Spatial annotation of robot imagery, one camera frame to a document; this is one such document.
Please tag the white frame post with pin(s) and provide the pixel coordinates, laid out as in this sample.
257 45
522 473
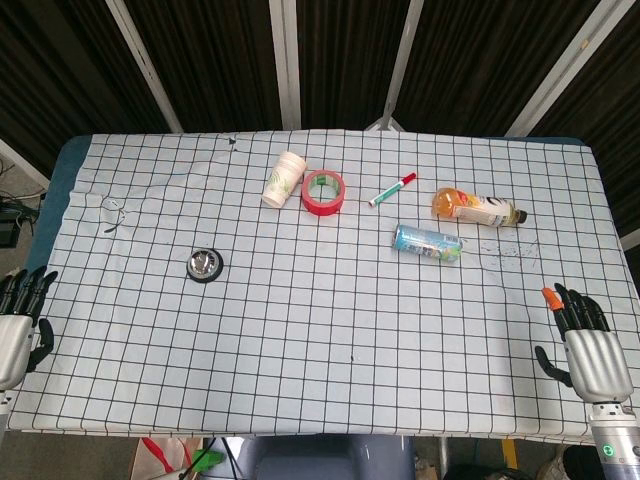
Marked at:
142 62
286 62
22 162
560 75
400 62

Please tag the green plastic object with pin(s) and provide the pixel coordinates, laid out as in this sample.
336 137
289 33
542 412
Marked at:
207 459

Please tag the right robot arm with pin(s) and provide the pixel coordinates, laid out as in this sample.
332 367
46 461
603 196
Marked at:
614 440

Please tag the orange juice bottle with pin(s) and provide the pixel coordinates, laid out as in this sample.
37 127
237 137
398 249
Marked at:
475 206

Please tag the red tape roll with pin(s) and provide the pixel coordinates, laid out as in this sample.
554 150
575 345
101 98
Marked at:
323 193

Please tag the green white marker pen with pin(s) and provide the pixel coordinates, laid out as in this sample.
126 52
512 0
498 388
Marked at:
393 190

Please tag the blue drink can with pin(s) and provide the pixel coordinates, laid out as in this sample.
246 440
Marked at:
426 243

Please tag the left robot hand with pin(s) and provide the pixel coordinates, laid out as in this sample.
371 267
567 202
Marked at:
14 340

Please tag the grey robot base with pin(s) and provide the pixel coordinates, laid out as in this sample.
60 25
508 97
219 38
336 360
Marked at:
325 457

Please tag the white red bag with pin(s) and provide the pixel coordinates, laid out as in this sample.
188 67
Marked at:
160 457

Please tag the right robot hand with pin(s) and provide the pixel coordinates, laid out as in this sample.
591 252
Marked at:
595 357

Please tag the white checkered tablecloth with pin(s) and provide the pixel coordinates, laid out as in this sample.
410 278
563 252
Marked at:
320 320

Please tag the white paper cup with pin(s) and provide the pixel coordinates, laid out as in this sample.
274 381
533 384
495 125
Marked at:
283 179

